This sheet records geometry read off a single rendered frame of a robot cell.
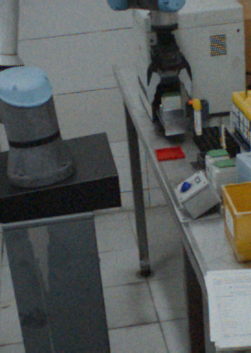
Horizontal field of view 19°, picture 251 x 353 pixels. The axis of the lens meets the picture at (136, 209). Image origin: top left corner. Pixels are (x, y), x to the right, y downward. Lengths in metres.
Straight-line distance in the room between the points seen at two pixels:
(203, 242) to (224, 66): 0.78
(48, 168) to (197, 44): 0.67
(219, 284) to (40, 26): 2.25
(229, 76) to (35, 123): 0.73
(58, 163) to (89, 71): 1.84
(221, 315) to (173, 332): 1.54
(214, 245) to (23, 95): 0.50
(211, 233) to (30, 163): 0.42
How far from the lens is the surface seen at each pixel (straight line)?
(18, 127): 1.61
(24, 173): 1.66
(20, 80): 1.61
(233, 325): 1.21
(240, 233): 1.38
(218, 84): 2.16
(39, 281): 1.71
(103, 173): 1.64
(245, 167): 1.58
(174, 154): 1.91
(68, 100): 3.48
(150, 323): 2.82
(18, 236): 1.66
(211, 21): 2.11
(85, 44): 3.42
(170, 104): 2.03
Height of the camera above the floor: 1.57
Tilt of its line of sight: 25 degrees down
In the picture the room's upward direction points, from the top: 6 degrees counter-clockwise
